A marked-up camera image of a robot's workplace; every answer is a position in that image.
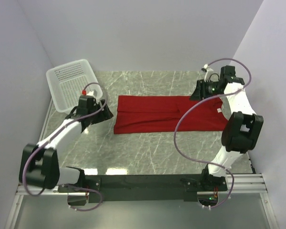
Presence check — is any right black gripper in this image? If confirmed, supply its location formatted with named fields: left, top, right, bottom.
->
left=189, top=79, right=223, bottom=102

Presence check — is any red t shirt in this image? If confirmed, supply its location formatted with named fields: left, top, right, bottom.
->
left=113, top=95, right=228, bottom=135

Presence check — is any white plastic perforated basket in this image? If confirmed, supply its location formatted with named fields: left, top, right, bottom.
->
left=46, top=59, right=103, bottom=114

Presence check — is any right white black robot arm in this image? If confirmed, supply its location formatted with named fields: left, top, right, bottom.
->
left=190, top=65, right=264, bottom=191

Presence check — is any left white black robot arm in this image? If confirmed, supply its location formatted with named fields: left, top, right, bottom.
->
left=19, top=95, right=113, bottom=195

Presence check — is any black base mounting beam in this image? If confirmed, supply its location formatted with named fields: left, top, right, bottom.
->
left=57, top=174, right=228, bottom=203

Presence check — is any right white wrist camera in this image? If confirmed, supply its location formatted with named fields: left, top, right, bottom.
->
left=201, top=64, right=214, bottom=82

